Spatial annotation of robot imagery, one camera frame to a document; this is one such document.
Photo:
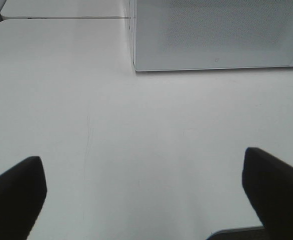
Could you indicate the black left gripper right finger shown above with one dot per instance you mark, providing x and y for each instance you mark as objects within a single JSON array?
[{"x": 268, "y": 183}]

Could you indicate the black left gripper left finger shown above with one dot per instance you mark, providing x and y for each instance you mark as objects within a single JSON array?
[{"x": 23, "y": 190}]

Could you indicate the white microwave door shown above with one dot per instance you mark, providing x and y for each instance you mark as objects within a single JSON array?
[{"x": 173, "y": 35}]

